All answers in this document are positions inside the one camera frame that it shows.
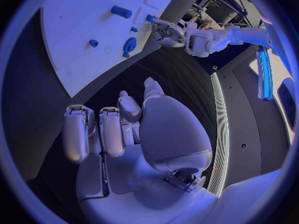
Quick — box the blue cylinder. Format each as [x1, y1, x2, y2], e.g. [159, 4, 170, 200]
[110, 5, 133, 19]

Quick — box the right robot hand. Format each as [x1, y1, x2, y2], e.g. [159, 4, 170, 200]
[61, 77, 219, 224]

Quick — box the white task board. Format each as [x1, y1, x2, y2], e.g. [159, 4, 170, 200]
[40, 0, 188, 99]

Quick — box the glowing light bar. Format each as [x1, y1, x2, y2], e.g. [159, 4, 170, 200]
[255, 50, 275, 102]

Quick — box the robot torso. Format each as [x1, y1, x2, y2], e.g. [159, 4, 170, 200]
[207, 44, 297, 199]

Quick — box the machine with blue cables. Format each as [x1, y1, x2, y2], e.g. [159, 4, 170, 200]
[182, 0, 263, 29]

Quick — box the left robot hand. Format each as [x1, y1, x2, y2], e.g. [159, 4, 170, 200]
[150, 18, 188, 49]

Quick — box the blue gear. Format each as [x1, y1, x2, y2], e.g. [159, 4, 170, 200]
[122, 37, 138, 54]

